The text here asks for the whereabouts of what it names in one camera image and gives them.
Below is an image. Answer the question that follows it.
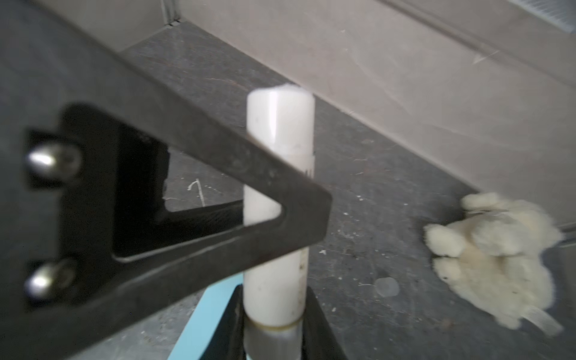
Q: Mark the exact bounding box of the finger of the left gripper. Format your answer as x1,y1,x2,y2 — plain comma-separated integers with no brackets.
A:
157,200,243,245
1,1,332,359

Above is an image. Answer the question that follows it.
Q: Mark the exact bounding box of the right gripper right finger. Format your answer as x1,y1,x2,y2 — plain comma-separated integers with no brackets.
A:
302,287,348,360

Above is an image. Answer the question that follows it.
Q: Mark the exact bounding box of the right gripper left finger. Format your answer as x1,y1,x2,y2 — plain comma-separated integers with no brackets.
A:
199,285,245,360

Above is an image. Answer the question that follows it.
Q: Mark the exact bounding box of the light blue envelope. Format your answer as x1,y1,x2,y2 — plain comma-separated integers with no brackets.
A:
167,273,243,360

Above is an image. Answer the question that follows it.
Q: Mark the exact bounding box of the clear glue stick cap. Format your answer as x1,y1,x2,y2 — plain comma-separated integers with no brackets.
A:
373,277,400,298

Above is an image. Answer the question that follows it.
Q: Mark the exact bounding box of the white glue stick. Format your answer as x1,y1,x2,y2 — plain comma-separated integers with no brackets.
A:
241,82,316,360

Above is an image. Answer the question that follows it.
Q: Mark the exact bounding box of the white plush teddy bear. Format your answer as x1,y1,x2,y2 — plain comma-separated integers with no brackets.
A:
424,193,565,337

